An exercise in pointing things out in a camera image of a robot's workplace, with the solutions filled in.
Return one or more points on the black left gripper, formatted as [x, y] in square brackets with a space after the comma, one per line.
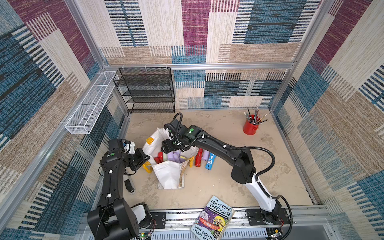
[142, 158]

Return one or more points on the black wire mesh shelf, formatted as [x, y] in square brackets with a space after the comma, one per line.
[147, 90]

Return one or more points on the white tote bag yellow handles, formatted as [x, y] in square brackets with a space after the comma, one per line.
[169, 174]

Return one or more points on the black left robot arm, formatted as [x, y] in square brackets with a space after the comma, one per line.
[113, 218]

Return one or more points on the blue flashlight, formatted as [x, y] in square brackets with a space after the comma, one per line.
[210, 161]

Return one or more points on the treehouse paperback book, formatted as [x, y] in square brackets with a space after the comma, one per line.
[213, 220]

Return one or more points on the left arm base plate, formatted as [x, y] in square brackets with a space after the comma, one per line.
[158, 220]

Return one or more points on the white wire mesh basket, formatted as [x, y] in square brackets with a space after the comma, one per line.
[87, 113]

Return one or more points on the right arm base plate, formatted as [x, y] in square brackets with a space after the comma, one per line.
[258, 217]

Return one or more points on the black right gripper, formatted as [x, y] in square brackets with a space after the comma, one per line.
[171, 144]

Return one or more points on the red flashlight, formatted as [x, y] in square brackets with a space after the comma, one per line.
[159, 158]
[199, 158]

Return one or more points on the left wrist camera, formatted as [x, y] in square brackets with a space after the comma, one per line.
[130, 147]

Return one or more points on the red pencil cup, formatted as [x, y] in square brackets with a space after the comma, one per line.
[249, 128]

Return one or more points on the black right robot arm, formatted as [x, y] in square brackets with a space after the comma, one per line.
[240, 158]

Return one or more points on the purple flashlight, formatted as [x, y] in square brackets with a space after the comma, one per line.
[182, 159]
[205, 155]
[174, 156]

